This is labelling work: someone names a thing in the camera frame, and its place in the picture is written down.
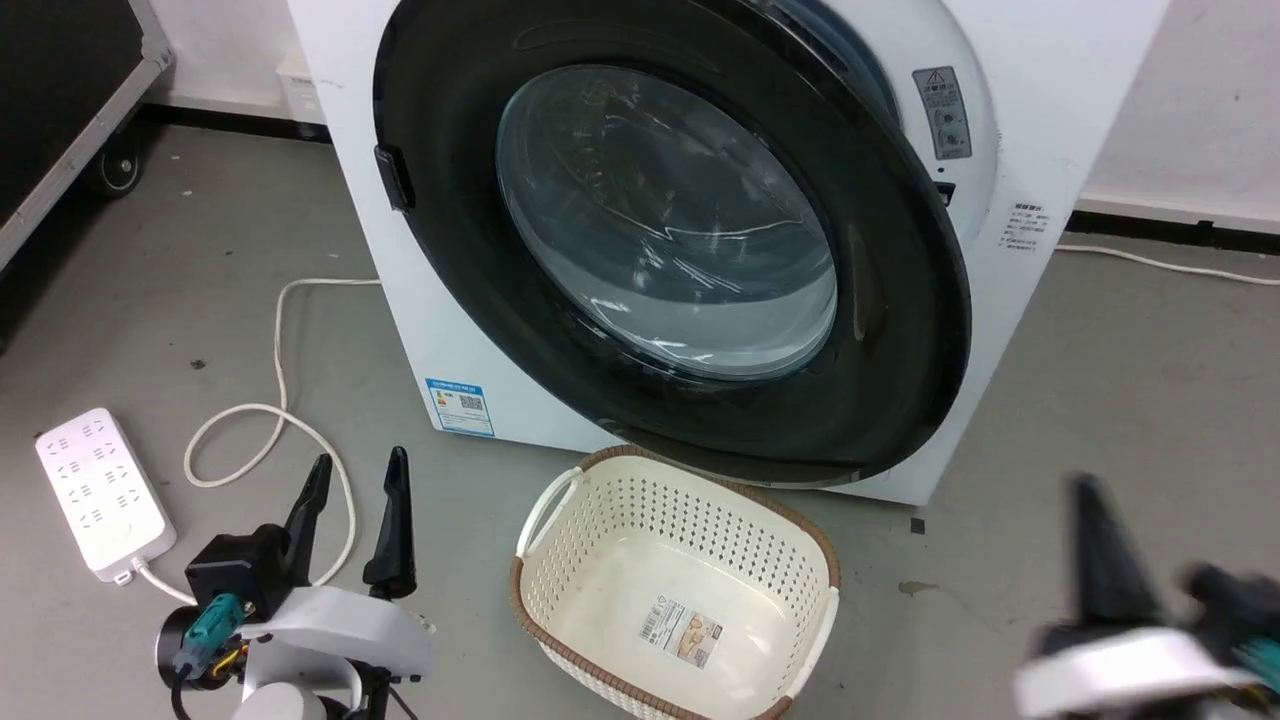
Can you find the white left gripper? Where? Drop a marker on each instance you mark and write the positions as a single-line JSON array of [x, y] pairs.
[[350, 625]]

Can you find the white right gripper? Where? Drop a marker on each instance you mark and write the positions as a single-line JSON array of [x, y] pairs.
[[1130, 665]]

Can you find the black round glass washer door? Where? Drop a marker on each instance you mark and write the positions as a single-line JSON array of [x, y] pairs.
[[450, 250]]

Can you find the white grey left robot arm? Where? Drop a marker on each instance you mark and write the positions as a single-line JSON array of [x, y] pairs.
[[290, 695]]

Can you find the white front-load washing machine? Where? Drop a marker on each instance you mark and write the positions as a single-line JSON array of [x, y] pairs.
[[420, 330]]

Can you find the blue energy label sticker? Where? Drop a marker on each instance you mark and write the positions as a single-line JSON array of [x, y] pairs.
[[460, 405]]

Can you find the cream perforated laundry basket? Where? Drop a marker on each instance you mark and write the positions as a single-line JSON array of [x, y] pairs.
[[600, 520]]

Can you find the white power strip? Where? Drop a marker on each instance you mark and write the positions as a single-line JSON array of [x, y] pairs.
[[100, 490]]

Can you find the white text sticker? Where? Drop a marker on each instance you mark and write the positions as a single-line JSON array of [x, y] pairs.
[[1026, 228]]

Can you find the paper label sticker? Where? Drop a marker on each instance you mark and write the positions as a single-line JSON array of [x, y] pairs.
[[682, 632]]

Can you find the black caster wheel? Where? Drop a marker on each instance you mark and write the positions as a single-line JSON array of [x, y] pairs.
[[115, 170]]

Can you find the grey warning sticker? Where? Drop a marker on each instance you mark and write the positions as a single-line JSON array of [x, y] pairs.
[[942, 112]]

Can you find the black flight case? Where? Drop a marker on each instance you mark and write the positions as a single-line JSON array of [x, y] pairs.
[[50, 90]]

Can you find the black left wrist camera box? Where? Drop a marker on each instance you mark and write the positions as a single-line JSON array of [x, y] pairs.
[[235, 570]]

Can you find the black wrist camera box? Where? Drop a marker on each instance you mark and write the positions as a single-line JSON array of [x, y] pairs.
[[1235, 605], [235, 570]]

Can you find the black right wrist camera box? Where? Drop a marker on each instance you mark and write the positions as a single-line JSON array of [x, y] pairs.
[[1235, 605]]

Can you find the white wall socket box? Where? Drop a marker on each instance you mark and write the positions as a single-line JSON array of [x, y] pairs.
[[300, 90]]

